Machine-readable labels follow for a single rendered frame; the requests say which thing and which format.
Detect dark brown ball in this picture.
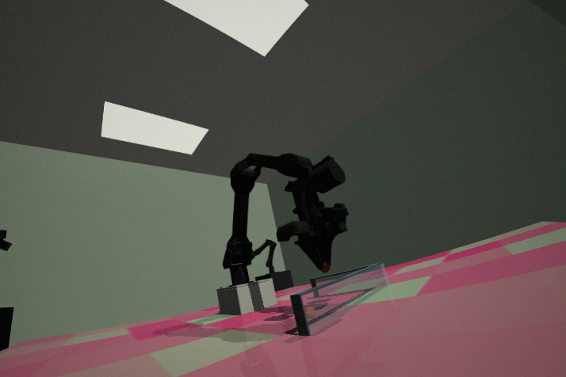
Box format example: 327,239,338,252
320,261,330,272

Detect clear glass walls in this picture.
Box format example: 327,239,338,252
301,263,390,335

